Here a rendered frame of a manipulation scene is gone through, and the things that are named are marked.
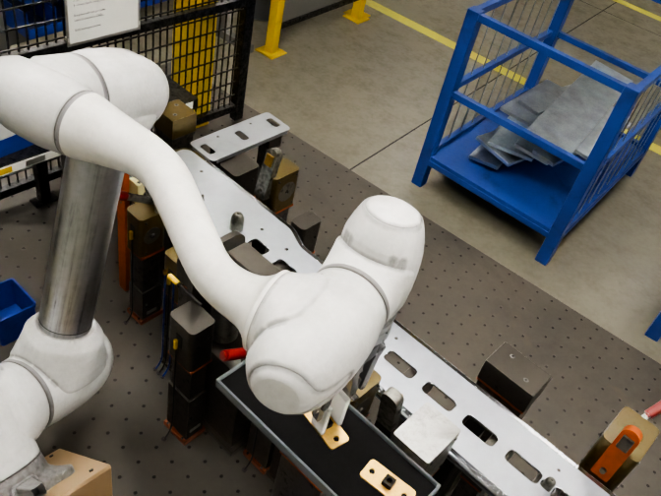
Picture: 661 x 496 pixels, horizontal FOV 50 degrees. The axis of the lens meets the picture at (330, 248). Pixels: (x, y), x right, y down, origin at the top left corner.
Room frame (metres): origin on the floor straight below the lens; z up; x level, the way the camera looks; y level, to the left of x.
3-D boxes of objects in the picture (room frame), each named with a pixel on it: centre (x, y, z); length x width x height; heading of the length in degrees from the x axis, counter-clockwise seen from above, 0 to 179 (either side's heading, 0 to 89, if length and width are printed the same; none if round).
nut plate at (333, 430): (0.65, -0.06, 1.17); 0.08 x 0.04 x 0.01; 46
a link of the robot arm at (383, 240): (0.64, -0.06, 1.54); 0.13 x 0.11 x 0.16; 161
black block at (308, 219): (1.35, 0.07, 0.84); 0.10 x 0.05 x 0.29; 146
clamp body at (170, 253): (1.04, 0.30, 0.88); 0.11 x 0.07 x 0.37; 146
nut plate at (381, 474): (0.58, -0.17, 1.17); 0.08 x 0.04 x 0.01; 63
